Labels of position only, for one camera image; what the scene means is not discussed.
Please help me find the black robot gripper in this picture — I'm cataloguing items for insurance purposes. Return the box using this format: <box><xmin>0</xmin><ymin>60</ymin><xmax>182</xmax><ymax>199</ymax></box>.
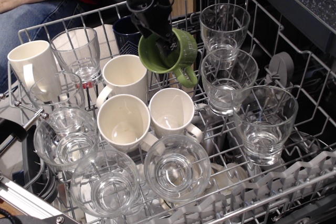
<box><xmin>126</xmin><ymin>0</ymin><xmax>179</xmax><ymax>59</ymax></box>

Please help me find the green ceramic mug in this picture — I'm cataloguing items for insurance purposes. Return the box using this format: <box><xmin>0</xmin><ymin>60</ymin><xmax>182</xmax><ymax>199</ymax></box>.
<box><xmin>138</xmin><ymin>28</ymin><xmax>197</xmax><ymax>88</ymax></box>

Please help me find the dark blue mug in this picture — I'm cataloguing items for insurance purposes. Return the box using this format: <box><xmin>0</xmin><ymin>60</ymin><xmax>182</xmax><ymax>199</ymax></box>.
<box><xmin>112</xmin><ymin>16</ymin><xmax>141</xmax><ymax>56</ymax></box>

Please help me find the white mug centre back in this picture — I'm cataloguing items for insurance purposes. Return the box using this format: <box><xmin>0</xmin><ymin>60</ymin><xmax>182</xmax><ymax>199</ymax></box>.
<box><xmin>96</xmin><ymin>55</ymin><xmax>149</xmax><ymax>108</ymax></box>

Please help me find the small white mug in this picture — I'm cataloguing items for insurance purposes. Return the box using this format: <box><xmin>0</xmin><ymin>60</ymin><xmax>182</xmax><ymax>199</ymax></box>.
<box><xmin>149</xmin><ymin>88</ymin><xmax>203</xmax><ymax>142</ymax></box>

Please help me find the white mug centre front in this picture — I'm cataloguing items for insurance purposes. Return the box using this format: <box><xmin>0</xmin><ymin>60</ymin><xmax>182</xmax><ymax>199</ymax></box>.
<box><xmin>97</xmin><ymin>94</ymin><xmax>159</xmax><ymax>153</ymax></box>

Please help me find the tall white mug left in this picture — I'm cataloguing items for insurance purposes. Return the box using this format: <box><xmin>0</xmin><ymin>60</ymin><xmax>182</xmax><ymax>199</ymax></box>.
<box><xmin>7</xmin><ymin>40</ymin><xmax>58</xmax><ymax>90</ymax></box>

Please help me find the clear glass back right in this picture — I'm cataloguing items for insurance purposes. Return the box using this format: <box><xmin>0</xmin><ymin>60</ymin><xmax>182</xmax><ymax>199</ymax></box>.
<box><xmin>200</xmin><ymin>3</ymin><xmax>251</xmax><ymax>52</ymax></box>

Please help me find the clear glass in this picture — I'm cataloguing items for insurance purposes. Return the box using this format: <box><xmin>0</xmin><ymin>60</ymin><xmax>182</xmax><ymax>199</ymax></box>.
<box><xmin>144</xmin><ymin>135</ymin><xmax>211</xmax><ymax>202</ymax></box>
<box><xmin>200</xmin><ymin>3</ymin><xmax>251</xmax><ymax>52</ymax></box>
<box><xmin>232</xmin><ymin>86</ymin><xmax>298</xmax><ymax>166</ymax></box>
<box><xmin>34</xmin><ymin>107</ymin><xmax>99</xmax><ymax>172</ymax></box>
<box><xmin>70</xmin><ymin>150</ymin><xmax>139</xmax><ymax>218</ymax></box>
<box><xmin>28</xmin><ymin>72</ymin><xmax>85</xmax><ymax>114</ymax></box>
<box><xmin>50</xmin><ymin>27</ymin><xmax>101</xmax><ymax>84</ymax></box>
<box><xmin>201</xmin><ymin>47</ymin><xmax>259</xmax><ymax>116</ymax></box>

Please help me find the clear glass right middle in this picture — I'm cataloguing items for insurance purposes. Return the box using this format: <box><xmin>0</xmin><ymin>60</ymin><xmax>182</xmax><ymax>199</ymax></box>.
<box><xmin>201</xmin><ymin>47</ymin><xmax>259</xmax><ymax>116</ymax></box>

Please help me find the clear glass back left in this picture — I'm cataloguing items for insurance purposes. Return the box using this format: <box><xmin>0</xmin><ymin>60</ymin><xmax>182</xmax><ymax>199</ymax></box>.
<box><xmin>50</xmin><ymin>27</ymin><xmax>101</xmax><ymax>84</ymax></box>

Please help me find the grey plastic rack clip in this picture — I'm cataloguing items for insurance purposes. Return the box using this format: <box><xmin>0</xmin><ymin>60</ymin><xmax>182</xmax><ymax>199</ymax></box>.
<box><xmin>265</xmin><ymin>51</ymin><xmax>294</xmax><ymax>88</ymax></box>

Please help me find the clear glass right front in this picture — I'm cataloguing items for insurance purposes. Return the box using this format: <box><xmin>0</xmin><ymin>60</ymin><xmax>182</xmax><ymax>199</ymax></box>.
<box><xmin>232</xmin><ymin>86</ymin><xmax>298</xmax><ymax>166</ymax></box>

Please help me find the dark speckled countertop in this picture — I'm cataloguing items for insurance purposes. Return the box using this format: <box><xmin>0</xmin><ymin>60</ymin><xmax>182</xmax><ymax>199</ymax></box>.
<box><xmin>268</xmin><ymin>0</ymin><xmax>335</xmax><ymax>56</ymax></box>

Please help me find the clear glass left middle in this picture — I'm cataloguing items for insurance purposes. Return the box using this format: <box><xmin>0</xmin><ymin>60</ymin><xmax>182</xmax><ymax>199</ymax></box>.
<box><xmin>28</xmin><ymin>72</ymin><xmax>85</xmax><ymax>114</ymax></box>

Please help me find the clear glass bottom centre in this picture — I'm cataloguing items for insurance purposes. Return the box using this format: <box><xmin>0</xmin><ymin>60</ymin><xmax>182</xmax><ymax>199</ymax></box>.
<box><xmin>144</xmin><ymin>135</ymin><xmax>211</xmax><ymax>202</ymax></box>

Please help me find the clear glass left front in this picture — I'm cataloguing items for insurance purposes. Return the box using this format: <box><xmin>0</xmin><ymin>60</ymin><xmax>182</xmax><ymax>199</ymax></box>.
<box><xmin>34</xmin><ymin>107</ymin><xmax>99</xmax><ymax>172</ymax></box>

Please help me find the blue jeans leg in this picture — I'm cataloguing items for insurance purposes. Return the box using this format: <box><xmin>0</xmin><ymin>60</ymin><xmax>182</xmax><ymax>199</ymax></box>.
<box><xmin>0</xmin><ymin>0</ymin><xmax>92</xmax><ymax>91</ymax></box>

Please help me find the clear glass bottom left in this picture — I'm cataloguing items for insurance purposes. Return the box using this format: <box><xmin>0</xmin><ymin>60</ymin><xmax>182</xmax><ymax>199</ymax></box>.
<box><xmin>70</xmin><ymin>150</ymin><xmax>139</xmax><ymax>218</ymax></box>

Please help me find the black clamp with metal screw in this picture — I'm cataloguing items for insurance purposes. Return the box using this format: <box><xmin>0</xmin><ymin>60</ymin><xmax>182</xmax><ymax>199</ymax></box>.
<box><xmin>1</xmin><ymin>101</ymin><xmax>49</xmax><ymax>157</ymax></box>

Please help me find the grey wire dishwasher rack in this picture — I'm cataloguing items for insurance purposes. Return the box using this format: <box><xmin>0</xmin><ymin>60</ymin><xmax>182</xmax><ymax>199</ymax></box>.
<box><xmin>7</xmin><ymin>0</ymin><xmax>336</xmax><ymax>224</ymax></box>

